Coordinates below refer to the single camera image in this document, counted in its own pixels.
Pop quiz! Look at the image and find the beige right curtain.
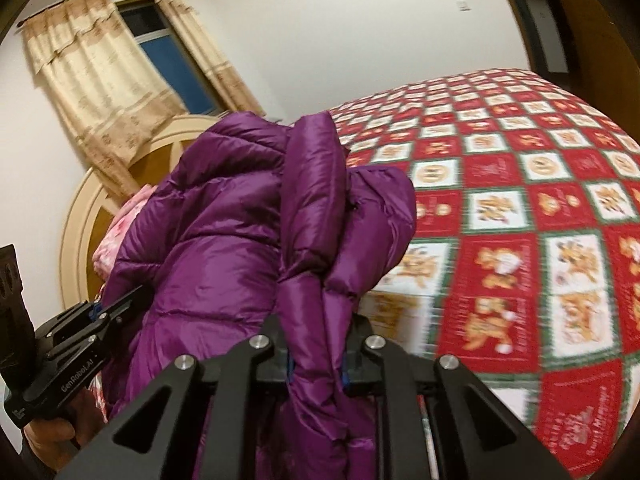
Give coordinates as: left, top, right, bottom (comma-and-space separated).
154, 0, 266, 116

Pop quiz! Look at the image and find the red patchwork bedspread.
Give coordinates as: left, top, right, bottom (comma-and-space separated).
331, 68, 639, 479

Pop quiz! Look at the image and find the window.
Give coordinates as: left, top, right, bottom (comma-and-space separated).
116, 0, 227, 116

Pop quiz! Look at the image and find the person's left hand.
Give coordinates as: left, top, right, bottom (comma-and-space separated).
21, 389, 104, 479

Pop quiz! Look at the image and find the cream wooden headboard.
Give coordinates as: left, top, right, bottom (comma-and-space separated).
58, 115, 220, 308

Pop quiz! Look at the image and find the beige curtain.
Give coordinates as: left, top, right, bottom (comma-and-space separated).
154, 0, 266, 116
22, 0, 186, 198

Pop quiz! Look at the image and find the beige left curtain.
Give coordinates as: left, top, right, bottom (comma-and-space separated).
22, 0, 186, 198

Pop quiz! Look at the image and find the purple down jacket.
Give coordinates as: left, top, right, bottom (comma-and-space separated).
96, 110, 418, 480

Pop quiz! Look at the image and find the pink folded blanket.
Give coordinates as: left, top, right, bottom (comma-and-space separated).
92, 184, 157, 282

